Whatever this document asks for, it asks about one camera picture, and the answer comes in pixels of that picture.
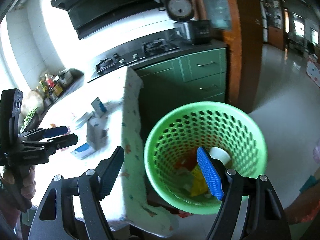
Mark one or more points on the white green milk carton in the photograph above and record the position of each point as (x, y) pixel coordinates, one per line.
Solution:
(98, 107)

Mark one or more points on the person's left hand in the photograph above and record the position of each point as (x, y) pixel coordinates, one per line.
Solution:
(28, 189)

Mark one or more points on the white blue paper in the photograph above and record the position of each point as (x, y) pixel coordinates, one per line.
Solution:
(184, 179)

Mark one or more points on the green kitchen cabinet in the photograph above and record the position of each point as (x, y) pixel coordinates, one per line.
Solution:
(174, 83)

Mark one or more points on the black rice cooker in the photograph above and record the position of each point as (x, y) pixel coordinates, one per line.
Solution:
(188, 30)

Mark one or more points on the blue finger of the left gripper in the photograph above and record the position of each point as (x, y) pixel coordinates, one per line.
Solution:
(42, 133)

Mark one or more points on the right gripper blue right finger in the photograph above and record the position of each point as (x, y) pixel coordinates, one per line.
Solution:
(265, 217)

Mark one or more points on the black white slim box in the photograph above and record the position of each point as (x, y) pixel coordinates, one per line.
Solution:
(97, 131)

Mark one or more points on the black gas stove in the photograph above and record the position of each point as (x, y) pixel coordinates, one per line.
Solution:
(112, 61)

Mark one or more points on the yellow snack wrapper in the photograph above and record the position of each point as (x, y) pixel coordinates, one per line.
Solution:
(199, 185)

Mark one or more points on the white blue milk carton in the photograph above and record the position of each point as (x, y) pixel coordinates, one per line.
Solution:
(83, 151)

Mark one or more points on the white paper cup green logo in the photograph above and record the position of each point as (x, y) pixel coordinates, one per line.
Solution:
(220, 154)

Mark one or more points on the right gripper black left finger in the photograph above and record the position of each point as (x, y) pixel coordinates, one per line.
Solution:
(70, 208)

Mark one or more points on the red snack bag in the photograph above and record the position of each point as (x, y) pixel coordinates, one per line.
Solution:
(187, 161)

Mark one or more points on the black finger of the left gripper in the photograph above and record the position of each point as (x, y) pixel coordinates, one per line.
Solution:
(48, 147)

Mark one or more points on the condiment jars on counter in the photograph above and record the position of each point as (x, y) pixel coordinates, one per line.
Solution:
(36, 102)

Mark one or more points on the black range hood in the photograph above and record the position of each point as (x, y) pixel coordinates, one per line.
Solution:
(89, 16)

